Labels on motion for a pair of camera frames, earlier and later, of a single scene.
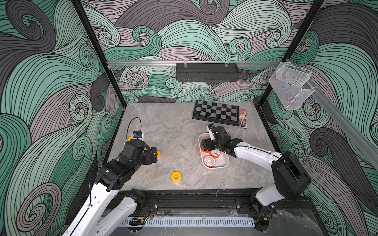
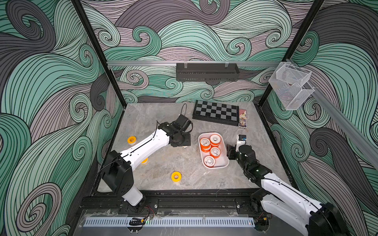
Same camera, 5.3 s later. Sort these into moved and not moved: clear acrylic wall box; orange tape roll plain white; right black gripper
Moved: right black gripper
Not moved: orange tape roll plain white; clear acrylic wall box
